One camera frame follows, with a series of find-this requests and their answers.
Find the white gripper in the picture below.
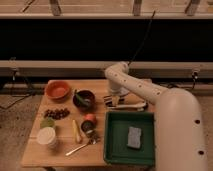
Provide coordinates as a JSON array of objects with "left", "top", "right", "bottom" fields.
[{"left": 109, "top": 87, "right": 129, "bottom": 106}]

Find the orange metal cup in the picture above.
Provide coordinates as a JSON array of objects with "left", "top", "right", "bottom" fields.
[{"left": 81, "top": 114, "right": 97, "bottom": 132}]

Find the white plastic cup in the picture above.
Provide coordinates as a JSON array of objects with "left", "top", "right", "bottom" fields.
[{"left": 36, "top": 127, "right": 57, "bottom": 148}]

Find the orange clay bowl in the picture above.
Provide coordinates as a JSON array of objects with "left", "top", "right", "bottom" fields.
[{"left": 44, "top": 80, "right": 71, "bottom": 100}]

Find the metal spoon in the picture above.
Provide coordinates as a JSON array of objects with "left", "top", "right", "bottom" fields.
[{"left": 65, "top": 139, "right": 97, "bottom": 156}]

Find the green plastic tray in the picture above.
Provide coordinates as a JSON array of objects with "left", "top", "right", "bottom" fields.
[{"left": 103, "top": 111, "right": 155, "bottom": 166}]

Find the dark brown bowl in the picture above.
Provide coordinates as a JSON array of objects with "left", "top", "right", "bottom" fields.
[{"left": 73, "top": 90, "right": 95, "bottom": 112}]

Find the grey sponge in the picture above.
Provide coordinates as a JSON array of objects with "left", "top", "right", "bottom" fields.
[{"left": 127, "top": 126, "right": 142, "bottom": 149}]

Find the black cable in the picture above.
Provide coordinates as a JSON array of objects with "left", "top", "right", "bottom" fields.
[{"left": 127, "top": 9, "right": 157, "bottom": 66}]

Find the white brush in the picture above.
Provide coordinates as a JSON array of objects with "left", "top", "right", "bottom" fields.
[{"left": 112, "top": 102, "right": 148, "bottom": 111}]

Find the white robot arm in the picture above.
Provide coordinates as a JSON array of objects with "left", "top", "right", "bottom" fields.
[{"left": 104, "top": 62, "right": 208, "bottom": 171}]

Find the bunch of dark grapes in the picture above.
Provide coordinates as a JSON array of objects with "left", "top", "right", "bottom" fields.
[{"left": 44, "top": 108, "right": 70, "bottom": 120}]

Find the crumpled silver foil piece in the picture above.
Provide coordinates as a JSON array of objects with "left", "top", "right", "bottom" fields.
[{"left": 87, "top": 130, "right": 100, "bottom": 142}]

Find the black striped eraser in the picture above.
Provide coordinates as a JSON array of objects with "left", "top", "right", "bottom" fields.
[{"left": 103, "top": 95, "right": 124, "bottom": 107}]

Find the green round lid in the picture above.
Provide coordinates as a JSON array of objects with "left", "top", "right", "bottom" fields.
[{"left": 40, "top": 118, "right": 55, "bottom": 128}]

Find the green pepper in bowl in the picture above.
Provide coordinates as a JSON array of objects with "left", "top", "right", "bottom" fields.
[{"left": 74, "top": 90, "right": 90, "bottom": 107}]

